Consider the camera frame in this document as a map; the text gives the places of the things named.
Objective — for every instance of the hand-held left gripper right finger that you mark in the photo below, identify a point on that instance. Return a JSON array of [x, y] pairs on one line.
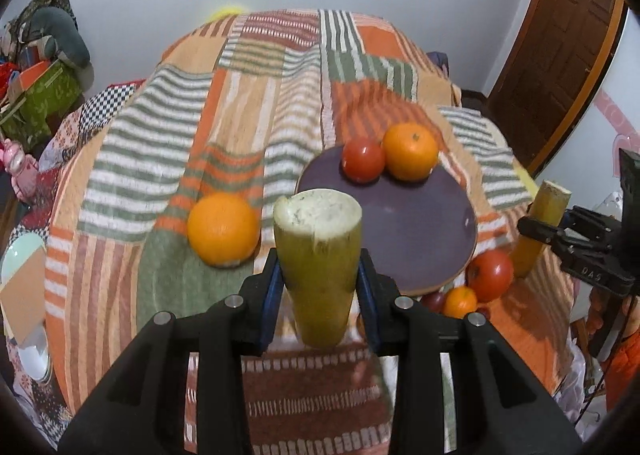
[[367, 307]]

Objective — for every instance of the orange cloth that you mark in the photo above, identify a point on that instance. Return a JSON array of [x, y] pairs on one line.
[[625, 375]]

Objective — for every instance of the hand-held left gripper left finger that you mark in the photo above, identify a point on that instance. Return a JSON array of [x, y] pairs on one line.
[[269, 302]]

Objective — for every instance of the grey plush cushion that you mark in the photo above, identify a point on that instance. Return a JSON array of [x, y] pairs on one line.
[[62, 35]]

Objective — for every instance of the brown wooden door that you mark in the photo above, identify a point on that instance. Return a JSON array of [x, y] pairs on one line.
[[565, 35]]

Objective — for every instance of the pink toy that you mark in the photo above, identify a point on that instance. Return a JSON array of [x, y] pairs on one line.
[[22, 170]]

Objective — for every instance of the green patterned box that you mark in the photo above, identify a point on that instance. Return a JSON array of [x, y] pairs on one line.
[[42, 97]]

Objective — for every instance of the striped orange green blanket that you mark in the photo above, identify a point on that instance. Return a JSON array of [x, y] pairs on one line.
[[240, 100]]

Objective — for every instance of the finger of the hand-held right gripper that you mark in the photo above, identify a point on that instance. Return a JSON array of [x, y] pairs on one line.
[[592, 219], [540, 231]]

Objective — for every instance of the thick green sugarcane piece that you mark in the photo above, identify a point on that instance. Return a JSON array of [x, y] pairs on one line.
[[317, 265]]

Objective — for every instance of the pale green plate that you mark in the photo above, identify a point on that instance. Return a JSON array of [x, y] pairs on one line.
[[17, 255]]

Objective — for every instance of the yellow pillow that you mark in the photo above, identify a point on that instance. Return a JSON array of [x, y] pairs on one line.
[[229, 11]]

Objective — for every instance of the brown cardboard sheet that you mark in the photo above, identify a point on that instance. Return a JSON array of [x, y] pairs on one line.
[[22, 297]]

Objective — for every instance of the slim yellow sugarcane piece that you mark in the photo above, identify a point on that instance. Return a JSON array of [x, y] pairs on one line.
[[542, 215]]

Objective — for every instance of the checkered patchwork quilt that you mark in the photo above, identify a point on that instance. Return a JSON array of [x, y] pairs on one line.
[[85, 115]]

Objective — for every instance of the purple round plate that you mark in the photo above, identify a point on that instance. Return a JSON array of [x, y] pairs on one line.
[[400, 230]]

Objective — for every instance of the small dark red fruit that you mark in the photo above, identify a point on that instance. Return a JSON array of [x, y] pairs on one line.
[[433, 302]]

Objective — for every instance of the small orange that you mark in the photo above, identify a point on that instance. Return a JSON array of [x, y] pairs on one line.
[[460, 302]]

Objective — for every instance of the red tomato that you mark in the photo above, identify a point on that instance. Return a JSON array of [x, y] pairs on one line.
[[491, 275], [363, 159]]

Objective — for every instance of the large orange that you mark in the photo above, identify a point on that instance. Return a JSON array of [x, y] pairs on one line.
[[410, 151], [224, 230]]

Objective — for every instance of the white bowl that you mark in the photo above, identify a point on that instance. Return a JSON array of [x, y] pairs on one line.
[[35, 360]]

